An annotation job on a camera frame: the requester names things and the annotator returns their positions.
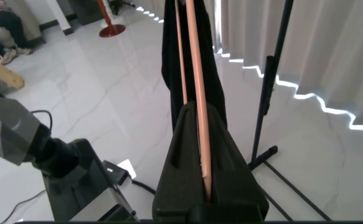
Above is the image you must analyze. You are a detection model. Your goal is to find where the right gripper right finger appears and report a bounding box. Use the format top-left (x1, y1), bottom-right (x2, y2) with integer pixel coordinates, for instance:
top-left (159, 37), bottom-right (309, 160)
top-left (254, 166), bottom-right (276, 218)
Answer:
top-left (206, 103), bottom-right (269, 215)

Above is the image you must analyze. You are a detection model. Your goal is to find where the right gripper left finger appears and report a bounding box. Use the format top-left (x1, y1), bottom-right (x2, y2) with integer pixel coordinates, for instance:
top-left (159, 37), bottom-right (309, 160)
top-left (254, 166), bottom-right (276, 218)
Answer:
top-left (152, 101), bottom-right (206, 215)

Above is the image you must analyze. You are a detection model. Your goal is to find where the pink clothes hanger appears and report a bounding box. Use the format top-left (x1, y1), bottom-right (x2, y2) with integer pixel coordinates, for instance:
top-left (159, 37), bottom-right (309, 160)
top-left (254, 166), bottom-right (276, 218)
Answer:
top-left (174, 0), bottom-right (214, 202)

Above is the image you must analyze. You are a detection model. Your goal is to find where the black t-shirt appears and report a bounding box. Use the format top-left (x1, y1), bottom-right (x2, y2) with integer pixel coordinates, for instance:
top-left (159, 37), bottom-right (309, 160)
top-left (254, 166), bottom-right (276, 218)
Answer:
top-left (161, 0), bottom-right (229, 131)

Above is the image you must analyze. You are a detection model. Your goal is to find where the black clothes rack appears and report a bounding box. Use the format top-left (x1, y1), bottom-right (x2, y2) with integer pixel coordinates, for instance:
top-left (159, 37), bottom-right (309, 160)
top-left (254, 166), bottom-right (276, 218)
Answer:
top-left (248, 0), bottom-right (333, 222)

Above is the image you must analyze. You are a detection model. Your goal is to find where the white curtain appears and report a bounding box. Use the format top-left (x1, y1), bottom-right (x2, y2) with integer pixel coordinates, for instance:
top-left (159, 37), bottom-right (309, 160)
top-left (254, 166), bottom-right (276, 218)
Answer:
top-left (137, 0), bottom-right (363, 131)

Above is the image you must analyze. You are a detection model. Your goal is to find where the yellow bag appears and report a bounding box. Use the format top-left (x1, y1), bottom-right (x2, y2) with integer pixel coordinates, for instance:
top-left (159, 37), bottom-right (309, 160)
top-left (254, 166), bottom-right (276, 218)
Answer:
top-left (0, 55), bottom-right (26, 90)

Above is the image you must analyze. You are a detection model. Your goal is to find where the person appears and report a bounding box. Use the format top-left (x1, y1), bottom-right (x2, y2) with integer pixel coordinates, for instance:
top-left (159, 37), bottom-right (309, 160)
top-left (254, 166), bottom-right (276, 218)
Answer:
top-left (0, 0), bottom-right (34, 65)

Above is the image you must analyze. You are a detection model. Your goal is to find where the black cable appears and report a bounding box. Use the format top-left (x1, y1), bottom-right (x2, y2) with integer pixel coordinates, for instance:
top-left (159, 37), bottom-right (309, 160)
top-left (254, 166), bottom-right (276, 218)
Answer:
top-left (130, 179), bottom-right (157, 196)
top-left (31, 110), bottom-right (54, 131)

